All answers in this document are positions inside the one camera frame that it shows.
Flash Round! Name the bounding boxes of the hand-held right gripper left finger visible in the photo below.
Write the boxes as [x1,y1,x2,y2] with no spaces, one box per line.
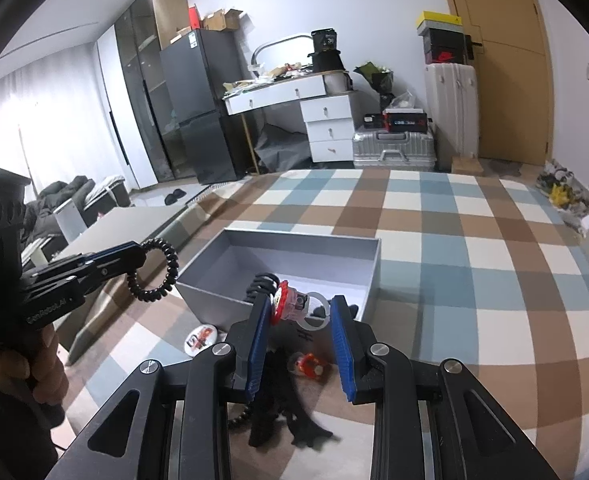
[44,294,272,480]

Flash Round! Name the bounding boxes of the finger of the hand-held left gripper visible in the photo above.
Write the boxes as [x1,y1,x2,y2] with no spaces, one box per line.
[28,258,146,312]
[23,241,148,284]

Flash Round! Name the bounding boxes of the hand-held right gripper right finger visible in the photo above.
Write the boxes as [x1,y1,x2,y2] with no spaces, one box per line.
[329,295,560,480]

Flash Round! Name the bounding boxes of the white round badge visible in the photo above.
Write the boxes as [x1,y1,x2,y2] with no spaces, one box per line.
[184,325,219,357]

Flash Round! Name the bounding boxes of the red white toy ring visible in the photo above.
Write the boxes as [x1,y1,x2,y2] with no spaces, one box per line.
[273,281,333,332]
[288,353,326,379]

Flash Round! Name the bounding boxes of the black spiral hair tie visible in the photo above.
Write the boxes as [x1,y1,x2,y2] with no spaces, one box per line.
[126,238,180,304]
[226,404,253,431]
[246,272,281,305]

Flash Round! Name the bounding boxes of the grey cardboard box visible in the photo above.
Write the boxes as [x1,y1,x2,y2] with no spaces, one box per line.
[174,228,382,337]

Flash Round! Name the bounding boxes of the person's left forearm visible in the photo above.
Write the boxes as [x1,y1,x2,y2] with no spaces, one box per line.
[0,360,65,476]

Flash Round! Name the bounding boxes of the person's left hand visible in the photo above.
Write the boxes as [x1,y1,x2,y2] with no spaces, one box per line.
[0,329,68,419]

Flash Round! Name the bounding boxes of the grey bench top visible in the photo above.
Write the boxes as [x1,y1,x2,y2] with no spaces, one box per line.
[48,207,211,366]

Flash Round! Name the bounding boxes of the white air purifier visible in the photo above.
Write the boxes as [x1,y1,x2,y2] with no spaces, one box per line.
[53,199,88,242]

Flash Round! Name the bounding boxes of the black jacket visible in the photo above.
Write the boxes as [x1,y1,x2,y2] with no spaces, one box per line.
[23,175,128,261]

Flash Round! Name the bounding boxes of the white curtain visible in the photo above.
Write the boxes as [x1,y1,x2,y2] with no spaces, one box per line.
[0,52,125,211]

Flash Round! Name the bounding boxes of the plaid blanket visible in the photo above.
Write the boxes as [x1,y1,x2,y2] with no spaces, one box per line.
[54,167,589,480]

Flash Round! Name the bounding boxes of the white wardrobe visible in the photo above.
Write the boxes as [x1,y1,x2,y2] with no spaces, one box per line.
[96,25,159,192]

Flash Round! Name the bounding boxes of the glass door wardrobe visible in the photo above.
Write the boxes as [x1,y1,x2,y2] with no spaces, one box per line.
[114,0,198,187]

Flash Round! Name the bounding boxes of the dark grey fridge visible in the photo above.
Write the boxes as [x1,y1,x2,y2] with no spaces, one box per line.
[159,28,253,186]

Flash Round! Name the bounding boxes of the dark cloth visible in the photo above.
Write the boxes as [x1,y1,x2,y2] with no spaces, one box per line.
[253,122,316,172]

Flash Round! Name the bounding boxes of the silver suitcase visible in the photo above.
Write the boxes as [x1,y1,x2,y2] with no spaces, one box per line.
[351,129,436,170]

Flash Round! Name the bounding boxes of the small cardboard box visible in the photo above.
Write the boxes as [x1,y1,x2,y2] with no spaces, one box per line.
[451,154,484,175]

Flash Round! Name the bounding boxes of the white drawer cabinet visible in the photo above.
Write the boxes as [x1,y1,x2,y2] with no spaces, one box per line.
[302,94,356,164]

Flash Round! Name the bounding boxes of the white desk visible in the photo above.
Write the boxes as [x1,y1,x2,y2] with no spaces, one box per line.
[223,71,358,177]

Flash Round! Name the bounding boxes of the black red flat box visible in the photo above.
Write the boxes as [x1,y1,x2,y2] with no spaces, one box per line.
[381,111,429,134]

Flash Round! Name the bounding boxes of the clear plastic bag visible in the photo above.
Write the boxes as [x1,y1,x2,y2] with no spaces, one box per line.
[384,90,423,114]

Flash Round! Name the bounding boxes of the open cardboard boxes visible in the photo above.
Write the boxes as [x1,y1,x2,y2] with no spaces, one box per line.
[202,8,246,31]

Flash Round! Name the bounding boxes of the white suitcase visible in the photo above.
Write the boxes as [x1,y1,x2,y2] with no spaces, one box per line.
[424,62,481,159]

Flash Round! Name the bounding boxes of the white cylinder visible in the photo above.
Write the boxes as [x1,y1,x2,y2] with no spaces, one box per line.
[325,72,353,95]

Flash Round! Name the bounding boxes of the black wrapped bouquet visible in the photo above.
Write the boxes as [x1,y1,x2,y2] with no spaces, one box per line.
[353,61,396,107]

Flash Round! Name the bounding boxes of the black conical shade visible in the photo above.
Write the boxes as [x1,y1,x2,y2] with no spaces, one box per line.
[307,50,348,75]

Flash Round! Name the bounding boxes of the black red logo shoe box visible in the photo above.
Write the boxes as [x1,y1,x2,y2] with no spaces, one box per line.
[419,42,476,66]

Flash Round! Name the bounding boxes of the wooden door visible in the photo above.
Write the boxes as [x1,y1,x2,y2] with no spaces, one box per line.
[435,0,556,167]

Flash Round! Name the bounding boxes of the yellow shoe box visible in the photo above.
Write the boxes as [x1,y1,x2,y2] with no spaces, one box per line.
[417,10,463,29]

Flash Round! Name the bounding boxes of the curved metal frame mirror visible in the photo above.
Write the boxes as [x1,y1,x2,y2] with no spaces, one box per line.
[250,33,316,81]

